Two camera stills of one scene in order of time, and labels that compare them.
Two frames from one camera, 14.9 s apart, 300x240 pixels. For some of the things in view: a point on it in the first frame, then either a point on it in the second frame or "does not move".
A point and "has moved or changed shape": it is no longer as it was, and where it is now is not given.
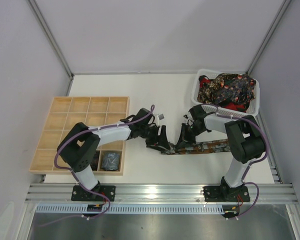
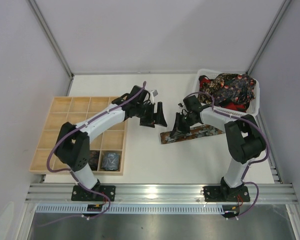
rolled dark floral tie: (94, 162) does not move
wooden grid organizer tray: (65, 113) does not move
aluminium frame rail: (61, 193) does not move
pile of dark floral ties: (235, 91) does not move
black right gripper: (187, 132) → (184, 122)
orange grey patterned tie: (215, 146) has moved or changed shape
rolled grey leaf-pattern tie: (110, 161) does not move
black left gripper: (154, 136) → (150, 115)
